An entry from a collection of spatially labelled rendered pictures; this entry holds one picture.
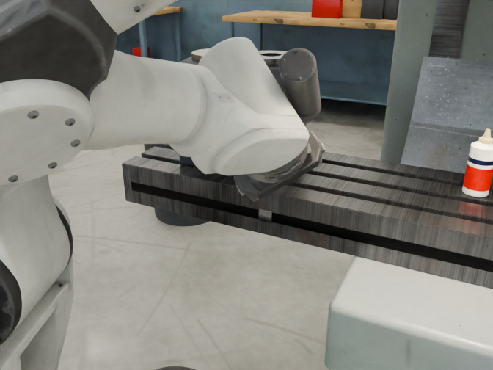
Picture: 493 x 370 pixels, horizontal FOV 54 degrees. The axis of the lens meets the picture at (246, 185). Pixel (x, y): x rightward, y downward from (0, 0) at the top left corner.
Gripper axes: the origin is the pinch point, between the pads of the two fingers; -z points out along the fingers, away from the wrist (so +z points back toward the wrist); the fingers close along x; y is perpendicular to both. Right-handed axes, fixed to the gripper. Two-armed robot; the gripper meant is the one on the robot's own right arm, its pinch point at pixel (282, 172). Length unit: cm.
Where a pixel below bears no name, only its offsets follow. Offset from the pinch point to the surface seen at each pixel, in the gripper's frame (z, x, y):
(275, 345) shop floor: -126, -31, -19
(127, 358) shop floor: -110, -80, 1
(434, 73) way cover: -36, 40, 13
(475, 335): -1.9, 10.5, -30.5
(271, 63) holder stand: -7.0, 7.8, 19.5
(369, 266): -11.6, 4.5, -16.6
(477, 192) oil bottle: -15.6, 25.8, -14.6
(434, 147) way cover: -37.3, 31.5, -0.6
